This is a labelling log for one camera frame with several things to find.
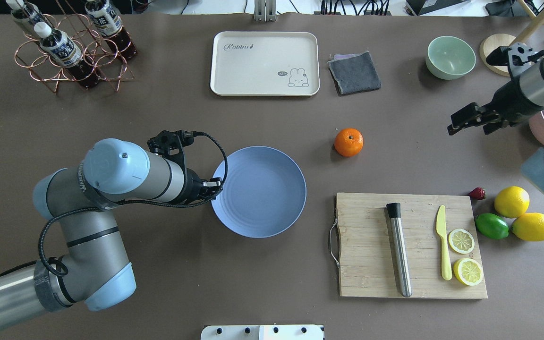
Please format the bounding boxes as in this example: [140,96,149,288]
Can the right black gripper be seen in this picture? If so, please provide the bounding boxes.
[447,90,525,136]

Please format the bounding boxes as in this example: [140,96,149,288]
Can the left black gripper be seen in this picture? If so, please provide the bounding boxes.
[147,130,223,204]

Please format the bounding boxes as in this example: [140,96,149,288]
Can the orange fruit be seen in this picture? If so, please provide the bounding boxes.
[334,128,364,157]

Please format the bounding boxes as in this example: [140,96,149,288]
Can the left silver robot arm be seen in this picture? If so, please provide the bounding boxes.
[0,130,225,331]

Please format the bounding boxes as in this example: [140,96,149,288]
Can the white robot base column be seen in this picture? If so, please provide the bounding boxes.
[200,323,325,340]

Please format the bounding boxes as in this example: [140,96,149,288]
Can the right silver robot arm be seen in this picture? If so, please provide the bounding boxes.
[447,43,544,194]

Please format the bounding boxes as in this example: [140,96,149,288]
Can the blue plate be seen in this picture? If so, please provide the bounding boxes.
[212,146,307,238]

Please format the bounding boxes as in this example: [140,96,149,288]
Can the green bowl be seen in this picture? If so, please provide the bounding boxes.
[425,36,476,80]

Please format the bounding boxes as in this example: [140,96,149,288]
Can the wooden cup stand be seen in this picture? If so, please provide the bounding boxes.
[479,0,544,76]

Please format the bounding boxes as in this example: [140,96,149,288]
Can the small red strawberry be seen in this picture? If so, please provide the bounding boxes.
[467,187,486,200]

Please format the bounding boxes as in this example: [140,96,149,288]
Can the yellow lemon upper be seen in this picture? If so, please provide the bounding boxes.
[494,187,530,218]

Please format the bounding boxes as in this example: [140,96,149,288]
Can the yellow lemon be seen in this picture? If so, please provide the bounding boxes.
[494,187,530,218]
[512,212,544,241]

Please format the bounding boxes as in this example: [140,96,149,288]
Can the green lime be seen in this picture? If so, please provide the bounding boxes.
[475,213,510,239]

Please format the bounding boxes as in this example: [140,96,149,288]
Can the yellow plastic knife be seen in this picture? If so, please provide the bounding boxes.
[435,204,452,281]

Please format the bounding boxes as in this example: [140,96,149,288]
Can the cream rabbit tray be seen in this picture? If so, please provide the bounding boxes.
[210,32,320,96]

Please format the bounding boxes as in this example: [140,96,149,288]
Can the steel muddler black tip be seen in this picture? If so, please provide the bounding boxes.
[386,202,413,298]

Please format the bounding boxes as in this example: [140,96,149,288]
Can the lemon half near knife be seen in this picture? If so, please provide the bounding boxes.
[447,229,475,255]

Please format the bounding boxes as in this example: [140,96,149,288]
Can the yellow lemon lower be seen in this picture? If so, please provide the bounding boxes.
[512,212,544,241]

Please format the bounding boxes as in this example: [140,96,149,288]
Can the grey folded cloth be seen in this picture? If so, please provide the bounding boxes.
[327,51,382,95]

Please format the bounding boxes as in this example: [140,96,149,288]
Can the lemon half at edge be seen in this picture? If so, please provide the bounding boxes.
[453,258,484,286]

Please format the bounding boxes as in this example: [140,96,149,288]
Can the tea bottle back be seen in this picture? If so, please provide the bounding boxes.
[85,0,137,60]

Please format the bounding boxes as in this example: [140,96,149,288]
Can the tea bottle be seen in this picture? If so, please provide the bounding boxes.
[85,0,137,60]
[34,22,99,88]
[6,0,51,38]

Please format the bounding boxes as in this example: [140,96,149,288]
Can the tea bottle front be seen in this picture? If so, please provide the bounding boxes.
[34,22,99,88]

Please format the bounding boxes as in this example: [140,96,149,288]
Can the tea bottle middle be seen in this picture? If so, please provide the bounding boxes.
[6,0,51,38]

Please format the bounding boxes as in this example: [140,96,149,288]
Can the copper wire bottle rack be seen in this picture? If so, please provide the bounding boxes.
[7,0,137,93]

